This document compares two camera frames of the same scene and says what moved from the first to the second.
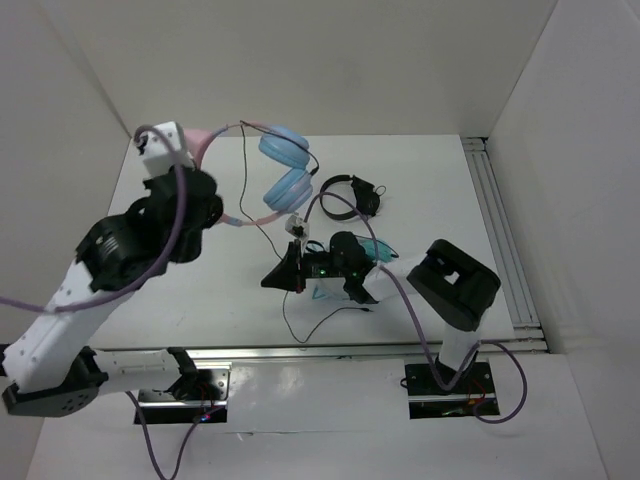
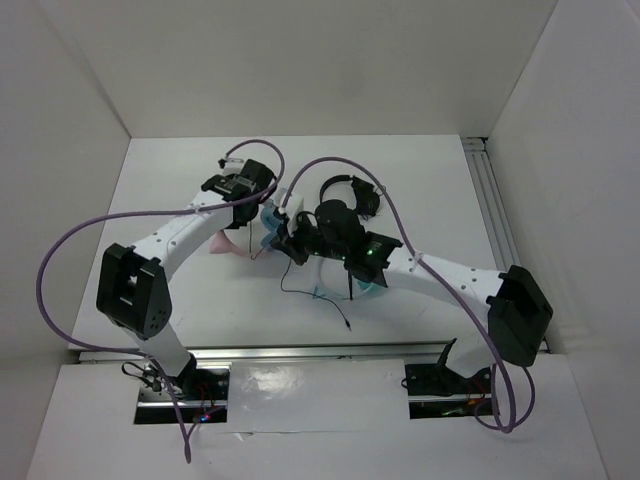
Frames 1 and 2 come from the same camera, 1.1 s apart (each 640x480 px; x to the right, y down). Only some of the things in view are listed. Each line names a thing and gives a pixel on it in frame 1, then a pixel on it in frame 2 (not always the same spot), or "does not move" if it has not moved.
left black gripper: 214,208 -> 235,224
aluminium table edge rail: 488,350 does not move
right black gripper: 287,275 -> 289,243
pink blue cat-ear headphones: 286,150 -> 269,217
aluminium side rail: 505,243 does not move
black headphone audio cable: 258,227 -> 309,295
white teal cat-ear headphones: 332,288 does not move
